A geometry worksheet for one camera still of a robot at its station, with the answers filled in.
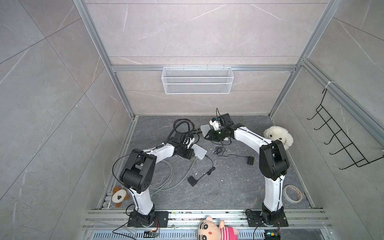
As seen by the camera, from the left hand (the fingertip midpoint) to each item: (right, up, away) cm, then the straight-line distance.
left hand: (191, 150), depth 95 cm
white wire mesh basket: (+4, +47, +6) cm, 48 cm away
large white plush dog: (+49, +12, -10) cm, 52 cm away
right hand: (+10, +9, -1) cm, 13 cm away
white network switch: (+10, +14, +13) cm, 21 cm away
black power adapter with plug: (+20, 0, +3) cm, 20 cm away
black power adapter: (+1, -17, -10) cm, 20 cm away
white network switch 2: (+5, -2, 0) cm, 6 cm away
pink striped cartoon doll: (+9, -30, -31) cm, 44 cm away
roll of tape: (+53, -24, -17) cm, 60 cm away
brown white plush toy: (-38, -22, -17) cm, 47 cm away
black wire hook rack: (+68, +7, -33) cm, 76 cm away
